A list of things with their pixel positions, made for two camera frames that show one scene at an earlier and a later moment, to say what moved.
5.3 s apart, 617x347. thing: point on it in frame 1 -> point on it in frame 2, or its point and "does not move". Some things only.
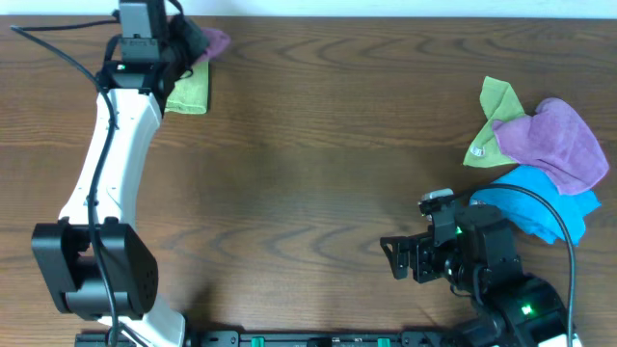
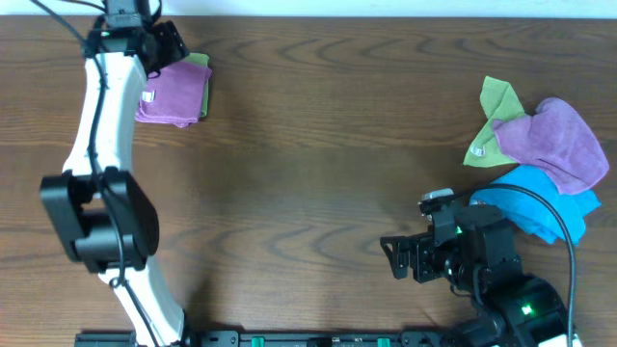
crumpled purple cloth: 556,142 does not move
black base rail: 281,338 does not move
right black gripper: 415,258 does not move
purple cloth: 218,43 -> 177,96
